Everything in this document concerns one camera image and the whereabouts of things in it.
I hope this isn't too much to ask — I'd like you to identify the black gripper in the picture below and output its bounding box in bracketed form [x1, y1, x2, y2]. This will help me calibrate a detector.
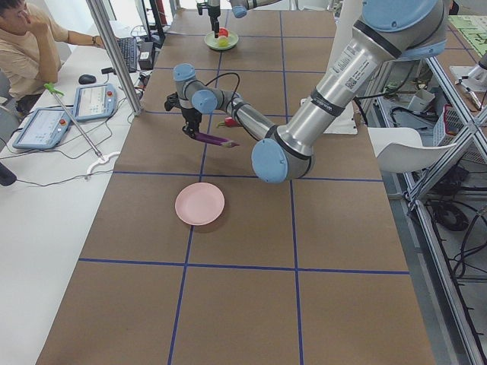
[207, 0, 221, 37]
[182, 108, 202, 138]

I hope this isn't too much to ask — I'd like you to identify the seated person beige shirt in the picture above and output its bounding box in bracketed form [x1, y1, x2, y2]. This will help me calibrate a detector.
[1, 1, 104, 115]

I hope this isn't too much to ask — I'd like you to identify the brown paper table cover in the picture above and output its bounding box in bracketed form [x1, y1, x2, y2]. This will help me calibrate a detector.
[38, 11, 435, 364]

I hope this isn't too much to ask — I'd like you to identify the purple eggplant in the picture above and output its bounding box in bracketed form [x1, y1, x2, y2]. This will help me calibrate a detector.
[191, 132, 239, 148]

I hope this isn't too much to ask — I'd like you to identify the white plastic chair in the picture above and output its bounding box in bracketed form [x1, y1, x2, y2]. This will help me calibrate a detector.
[368, 127, 457, 173]

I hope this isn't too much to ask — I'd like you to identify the yellow pink peach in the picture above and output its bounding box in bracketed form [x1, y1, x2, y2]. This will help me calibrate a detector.
[216, 37, 229, 48]

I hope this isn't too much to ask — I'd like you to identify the far blue teach pendant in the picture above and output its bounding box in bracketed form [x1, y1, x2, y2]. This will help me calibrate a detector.
[73, 84, 117, 122]

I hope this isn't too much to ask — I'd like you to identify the aluminium frame post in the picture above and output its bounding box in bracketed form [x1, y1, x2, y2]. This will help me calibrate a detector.
[86, 0, 142, 116]

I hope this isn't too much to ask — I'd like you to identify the pink plate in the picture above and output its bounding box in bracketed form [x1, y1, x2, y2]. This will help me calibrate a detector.
[174, 182, 225, 226]

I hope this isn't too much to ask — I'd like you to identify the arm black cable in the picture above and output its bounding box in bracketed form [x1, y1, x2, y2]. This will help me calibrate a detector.
[201, 71, 248, 115]

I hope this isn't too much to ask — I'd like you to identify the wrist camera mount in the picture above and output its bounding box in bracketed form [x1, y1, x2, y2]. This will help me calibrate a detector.
[164, 92, 181, 112]
[196, 0, 208, 15]

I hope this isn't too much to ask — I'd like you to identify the black keyboard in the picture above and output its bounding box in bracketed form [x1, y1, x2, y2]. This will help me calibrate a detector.
[117, 37, 138, 73]

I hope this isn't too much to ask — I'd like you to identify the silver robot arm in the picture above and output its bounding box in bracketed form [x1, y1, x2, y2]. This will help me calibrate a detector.
[164, 1, 450, 183]
[196, 0, 278, 38]

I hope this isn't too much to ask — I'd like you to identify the green plate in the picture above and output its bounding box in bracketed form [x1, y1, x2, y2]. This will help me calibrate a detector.
[204, 31, 239, 51]

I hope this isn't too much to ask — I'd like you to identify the blue teach pendant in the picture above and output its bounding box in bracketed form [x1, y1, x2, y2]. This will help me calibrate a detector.
[13, 108, 71, 150]
[73, 84, 117, 122]

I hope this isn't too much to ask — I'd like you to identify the white camera stand column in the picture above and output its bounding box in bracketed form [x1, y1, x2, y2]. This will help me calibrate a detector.
[304, 1, 362, 138]

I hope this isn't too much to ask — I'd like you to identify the red chili pepper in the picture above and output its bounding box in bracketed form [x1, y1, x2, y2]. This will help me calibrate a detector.
[217, 117, 241, 128]

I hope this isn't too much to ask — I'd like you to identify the white curved hook piece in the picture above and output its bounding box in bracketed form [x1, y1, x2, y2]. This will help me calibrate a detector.
[84, 151, 120, 179]

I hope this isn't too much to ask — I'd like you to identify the metal grabber stick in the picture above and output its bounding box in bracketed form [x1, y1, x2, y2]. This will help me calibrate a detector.
[43, 82, 106, 163]

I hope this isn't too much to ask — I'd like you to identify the black computer mouse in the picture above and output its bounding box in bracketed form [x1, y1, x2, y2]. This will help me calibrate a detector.
[78, 74, 97, 85]

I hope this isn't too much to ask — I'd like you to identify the near blue teach pendant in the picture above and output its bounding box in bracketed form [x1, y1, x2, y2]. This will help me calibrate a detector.
[13, 108, 71, 150]

